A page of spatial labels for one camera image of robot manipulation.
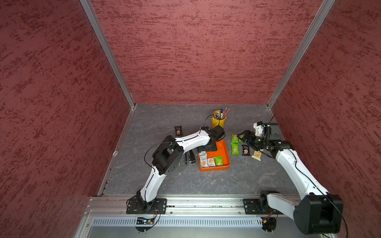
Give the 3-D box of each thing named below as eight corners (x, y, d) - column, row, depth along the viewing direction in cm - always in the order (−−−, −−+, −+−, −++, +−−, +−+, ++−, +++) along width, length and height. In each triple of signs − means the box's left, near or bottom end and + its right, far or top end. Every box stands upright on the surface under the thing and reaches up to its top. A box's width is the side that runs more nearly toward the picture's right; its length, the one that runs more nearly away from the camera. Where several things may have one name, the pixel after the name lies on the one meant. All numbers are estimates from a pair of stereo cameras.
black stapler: (185, 164, 90) (185, 163, 88) (183, 152, 95) (183, 151, 94) (195, 162, 91) (195, 161, 89) (193, 151, 96) (193, 149, 94)
